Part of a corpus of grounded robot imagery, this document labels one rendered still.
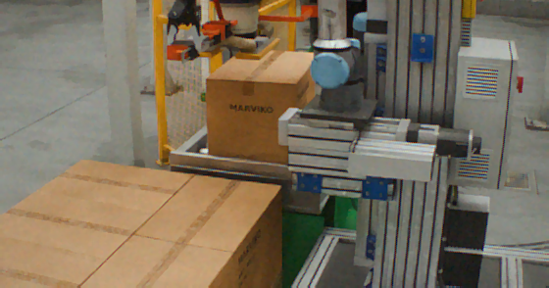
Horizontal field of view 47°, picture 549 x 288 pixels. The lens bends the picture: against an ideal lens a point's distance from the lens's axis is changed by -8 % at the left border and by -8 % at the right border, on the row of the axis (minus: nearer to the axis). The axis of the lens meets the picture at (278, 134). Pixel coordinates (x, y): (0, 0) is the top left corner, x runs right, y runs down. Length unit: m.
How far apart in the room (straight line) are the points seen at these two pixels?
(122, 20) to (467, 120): 2.19
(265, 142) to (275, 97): 0.21
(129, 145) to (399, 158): 2.26
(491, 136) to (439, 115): 0.20
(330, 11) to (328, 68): 0.17
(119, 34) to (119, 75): 0.24
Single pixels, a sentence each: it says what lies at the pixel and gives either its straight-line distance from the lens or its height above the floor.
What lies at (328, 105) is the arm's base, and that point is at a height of 1.06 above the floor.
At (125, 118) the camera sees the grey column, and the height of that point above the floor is 0.49.
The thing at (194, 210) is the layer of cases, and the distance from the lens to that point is 2.66.
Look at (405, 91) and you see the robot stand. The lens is 2.33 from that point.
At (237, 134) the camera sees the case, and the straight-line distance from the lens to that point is 2.97.
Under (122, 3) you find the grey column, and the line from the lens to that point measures 3.82.
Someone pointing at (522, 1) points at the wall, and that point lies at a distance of 11.39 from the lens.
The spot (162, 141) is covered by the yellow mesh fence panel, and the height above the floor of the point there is 0.16.
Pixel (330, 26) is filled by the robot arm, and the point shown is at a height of 1.34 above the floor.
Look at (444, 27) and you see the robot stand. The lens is 2.27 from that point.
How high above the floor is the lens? 1.70
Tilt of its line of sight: 20 degrees down
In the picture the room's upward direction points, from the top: straight up
